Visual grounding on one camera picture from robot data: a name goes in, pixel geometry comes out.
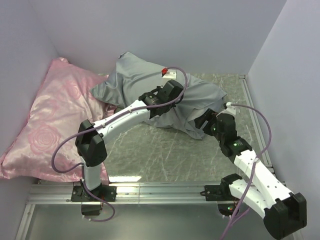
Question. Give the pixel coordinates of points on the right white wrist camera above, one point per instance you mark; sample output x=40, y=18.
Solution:
x=227, y=106

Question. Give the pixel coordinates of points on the aluminium mounting rail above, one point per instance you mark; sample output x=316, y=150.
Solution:
x=139, y=193

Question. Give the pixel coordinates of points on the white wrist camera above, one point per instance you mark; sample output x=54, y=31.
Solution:
x=170, y=74
x=227, y=106

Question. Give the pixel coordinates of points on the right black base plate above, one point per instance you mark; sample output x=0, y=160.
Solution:
x=217, y=193

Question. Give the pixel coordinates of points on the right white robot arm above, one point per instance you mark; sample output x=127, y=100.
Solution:
x=283, y=212

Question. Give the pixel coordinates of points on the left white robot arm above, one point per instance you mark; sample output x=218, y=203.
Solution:
x=93, y=137

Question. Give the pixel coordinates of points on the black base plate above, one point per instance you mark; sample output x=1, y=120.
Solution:
x=217, y=193
x=103, y=192

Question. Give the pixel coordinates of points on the pink floral pillow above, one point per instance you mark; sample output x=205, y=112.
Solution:
x=62, y=102

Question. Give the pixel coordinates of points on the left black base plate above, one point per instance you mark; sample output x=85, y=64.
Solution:
x=103, y=192

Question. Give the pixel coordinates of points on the right controller board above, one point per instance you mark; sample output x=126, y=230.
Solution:
x=227, y=209

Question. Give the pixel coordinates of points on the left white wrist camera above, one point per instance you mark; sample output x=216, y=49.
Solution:
x=170, y=74

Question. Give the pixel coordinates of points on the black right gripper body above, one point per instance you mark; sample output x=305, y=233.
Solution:
x=210, y=128

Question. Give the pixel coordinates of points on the left black controller box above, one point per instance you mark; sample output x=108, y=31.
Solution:
x=89, y=210

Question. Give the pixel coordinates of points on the grey pillowcase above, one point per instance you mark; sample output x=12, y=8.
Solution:
x=132, y=77

